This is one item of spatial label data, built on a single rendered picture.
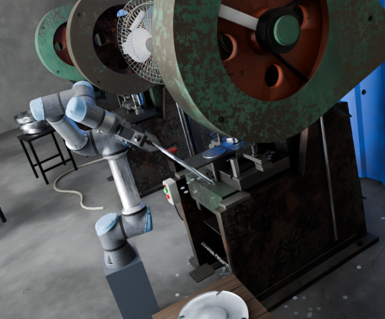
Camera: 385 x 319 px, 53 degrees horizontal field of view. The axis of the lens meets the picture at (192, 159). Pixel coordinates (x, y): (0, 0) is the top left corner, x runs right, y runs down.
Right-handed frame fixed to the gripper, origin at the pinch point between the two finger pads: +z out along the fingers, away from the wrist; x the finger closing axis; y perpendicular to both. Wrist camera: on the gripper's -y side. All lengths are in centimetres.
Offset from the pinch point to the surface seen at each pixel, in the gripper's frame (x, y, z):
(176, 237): 49, 93, 98
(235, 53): -42.6, -11.6, 7.1
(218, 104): -21.5, -17.7, 5.0
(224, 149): -14, 24, 50
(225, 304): 47, -17, 49
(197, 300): 52, -7, 44
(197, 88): -22.6, -16.9, -5.3
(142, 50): -58, 114, 26
